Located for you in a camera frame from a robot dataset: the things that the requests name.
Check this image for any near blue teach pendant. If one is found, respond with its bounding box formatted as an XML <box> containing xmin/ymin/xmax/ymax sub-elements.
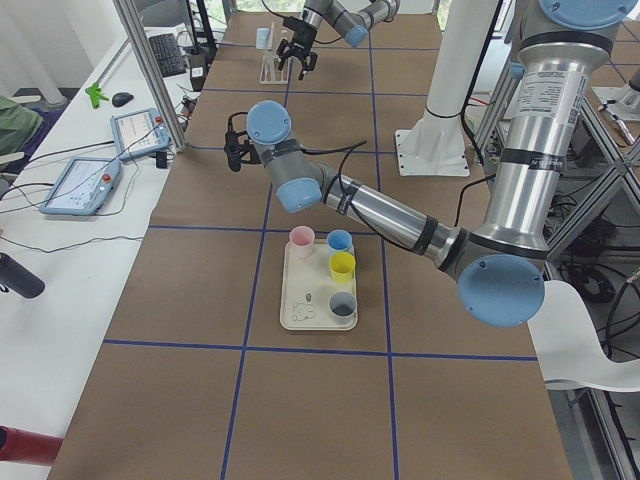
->
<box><xmin>38</xmin><ymin>157</ymin><xmax>121</xmax><ymax>216</ymax></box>

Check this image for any pink plastic cup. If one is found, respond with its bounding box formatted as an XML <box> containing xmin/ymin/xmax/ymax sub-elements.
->
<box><xmin>289</xmin><ymin>225</ymin><xmax>315</xmax><ymax>258</ymax></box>

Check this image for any black water bottle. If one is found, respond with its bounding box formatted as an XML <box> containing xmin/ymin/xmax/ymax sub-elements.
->
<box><xmin>1</xmin><ymin>253</ymin><xmax>45</xmax><ymax>299</ymax></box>

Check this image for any aluminium frame post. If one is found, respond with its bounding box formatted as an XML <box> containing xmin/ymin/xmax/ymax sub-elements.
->
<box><xmin>112</xmin><ymin>0</ymin><xmax>187</xmax><ymax>153</ymax></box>

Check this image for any far blue teach pendant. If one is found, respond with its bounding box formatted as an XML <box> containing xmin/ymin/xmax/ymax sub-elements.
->
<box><xmin>110</xmin><ymin>108</ymin><xmax>171</xmax><ymax>162</ymax></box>

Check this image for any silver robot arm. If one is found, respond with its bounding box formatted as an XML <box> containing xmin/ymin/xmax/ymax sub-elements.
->
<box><xmin>247</xmin><ymin>1</ymin><xmax>633</xmax><ymax>327</ymax></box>
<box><xmin>276</xmin><ymin>0</ymin><xmax>401</xmax><ymax>80</ymax></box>

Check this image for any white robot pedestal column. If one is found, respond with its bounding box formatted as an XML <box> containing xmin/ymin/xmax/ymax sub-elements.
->
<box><xmin>395</xmin><ymin>0</ymin><xmax>501</xmax><ymax>177</ymax></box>

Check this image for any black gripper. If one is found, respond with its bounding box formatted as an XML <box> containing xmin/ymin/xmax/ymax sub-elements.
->
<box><xmin>276</xmin><ymin>22</ymin><xmax>318</xmax><ymax>81</ymax></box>

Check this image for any cream plastic tray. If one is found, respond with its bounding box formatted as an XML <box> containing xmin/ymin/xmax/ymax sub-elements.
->
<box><xmin>280</xmin><ymin>239</ymin><xmax>358</xmax><ymax>331</ymax></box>

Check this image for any black computer mouse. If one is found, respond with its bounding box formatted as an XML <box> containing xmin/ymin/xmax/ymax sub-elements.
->
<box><xmin>111</xmin><ymin>92</ymin><xmax>134</xmax><ymax>108</ymax></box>

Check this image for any black box with label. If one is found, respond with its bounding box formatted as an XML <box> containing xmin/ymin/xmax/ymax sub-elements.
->
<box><xmin>188</xmin><ymin>54</ymin><xmax>208</xmax><ymax>92</ymax></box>

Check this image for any black computer keyboard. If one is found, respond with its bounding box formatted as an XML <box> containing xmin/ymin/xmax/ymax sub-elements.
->
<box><xmin>148</xmin><ymin>33</ymin><xmax>186</xmax><ymax>78</ymax></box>

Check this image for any yellow plastic cup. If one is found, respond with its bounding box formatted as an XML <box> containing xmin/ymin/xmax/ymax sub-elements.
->
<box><xmin>329</xmin><ymin>251</ymin><xmax>356</xmax><ymax>285</ymax></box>

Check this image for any blue teach pendant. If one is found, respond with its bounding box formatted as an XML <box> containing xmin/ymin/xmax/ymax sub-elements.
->
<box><xmin>110</xmin><ymin>108</ymin><xmax>171</xmax><ymax>162</ymax></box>
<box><xmin>38</xmin><ymin>157</ymin><xmax>121</xmax><ymax>216</ymax></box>

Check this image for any light blue plastic cup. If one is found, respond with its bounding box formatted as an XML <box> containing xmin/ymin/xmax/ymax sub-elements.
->
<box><xmin>255</xmin><ymin>27</ymin><xmax>271</xmax><ymax>50</ymax></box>

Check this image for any grey plastic cup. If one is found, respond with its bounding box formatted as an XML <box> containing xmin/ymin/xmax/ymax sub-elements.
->
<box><xmin>329</xmin><ymin>291</ymin><xmax>358</xmax><ymax>322</ymax></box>

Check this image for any white wire cup rack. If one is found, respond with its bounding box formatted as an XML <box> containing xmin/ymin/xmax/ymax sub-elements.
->
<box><xmin>259</xmin><ymin>22</ymin><xmax>290</xmax><ymax>85</ymax></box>

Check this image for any red cylinder object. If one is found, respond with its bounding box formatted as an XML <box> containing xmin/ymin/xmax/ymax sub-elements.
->
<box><xmin>1</xmin><ymin>426</ymin><xmax>64</xmax><ymax>466</ymax></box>

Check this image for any green plastic toy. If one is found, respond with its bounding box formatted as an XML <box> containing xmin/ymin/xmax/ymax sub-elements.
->
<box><xmin>85</xmin><ymin>82</ymin><xmax>110</xmax><ymax>109</ymax></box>

